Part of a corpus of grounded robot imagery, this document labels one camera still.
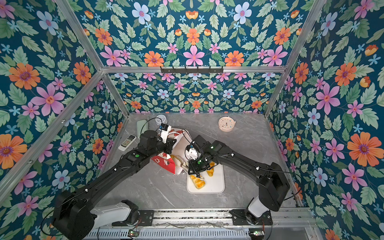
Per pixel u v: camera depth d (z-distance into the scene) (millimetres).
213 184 854
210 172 865
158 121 1112
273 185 418
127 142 1014
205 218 748
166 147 704
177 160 822
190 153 725
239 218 720
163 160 821
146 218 735
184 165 774
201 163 651
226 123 1108
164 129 689
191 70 929
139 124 1112
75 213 391
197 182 816
